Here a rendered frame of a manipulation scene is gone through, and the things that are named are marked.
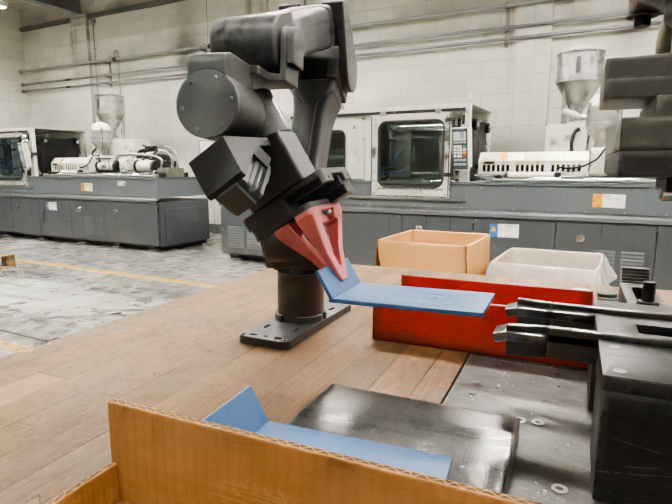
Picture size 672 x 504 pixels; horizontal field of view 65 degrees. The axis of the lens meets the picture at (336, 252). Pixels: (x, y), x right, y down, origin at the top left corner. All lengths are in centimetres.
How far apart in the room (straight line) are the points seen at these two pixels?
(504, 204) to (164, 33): 684
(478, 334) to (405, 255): 217
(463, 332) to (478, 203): 443
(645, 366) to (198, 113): 38
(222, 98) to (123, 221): 721
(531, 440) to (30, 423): 41
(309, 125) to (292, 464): 51
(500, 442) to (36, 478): 32
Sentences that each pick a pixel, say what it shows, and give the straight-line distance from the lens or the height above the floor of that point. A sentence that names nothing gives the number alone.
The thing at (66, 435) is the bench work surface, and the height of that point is 90.
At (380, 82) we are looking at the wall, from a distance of 757.
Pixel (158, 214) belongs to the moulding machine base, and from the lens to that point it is 717.
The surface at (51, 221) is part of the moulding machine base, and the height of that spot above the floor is 31.
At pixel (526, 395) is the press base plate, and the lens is 54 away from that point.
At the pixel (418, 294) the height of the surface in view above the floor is 99.
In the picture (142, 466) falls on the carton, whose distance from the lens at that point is 36.
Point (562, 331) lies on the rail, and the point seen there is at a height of 99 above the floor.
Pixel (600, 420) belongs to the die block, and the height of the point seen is 95.
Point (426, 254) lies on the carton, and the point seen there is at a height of 67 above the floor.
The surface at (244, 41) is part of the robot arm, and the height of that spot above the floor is 123.
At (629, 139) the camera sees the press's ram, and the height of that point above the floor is 113.
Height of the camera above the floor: 111
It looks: 9 degrees down
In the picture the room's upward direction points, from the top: straight up
